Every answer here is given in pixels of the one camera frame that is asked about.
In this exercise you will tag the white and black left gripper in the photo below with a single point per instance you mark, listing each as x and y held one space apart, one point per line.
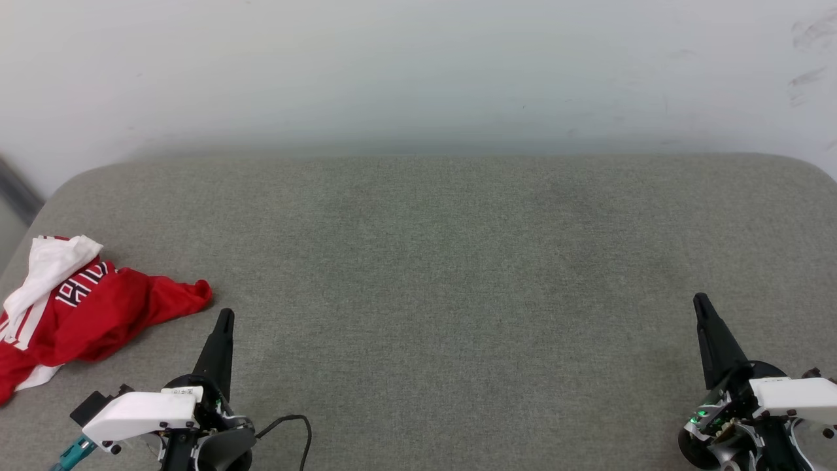
144 412

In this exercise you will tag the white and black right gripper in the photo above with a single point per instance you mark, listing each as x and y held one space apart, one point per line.
791 396

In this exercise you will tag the red and white basketball jersey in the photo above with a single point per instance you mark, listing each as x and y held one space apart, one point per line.
98 314

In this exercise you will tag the grey fabric sofa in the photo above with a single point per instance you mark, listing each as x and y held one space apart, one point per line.
458 294

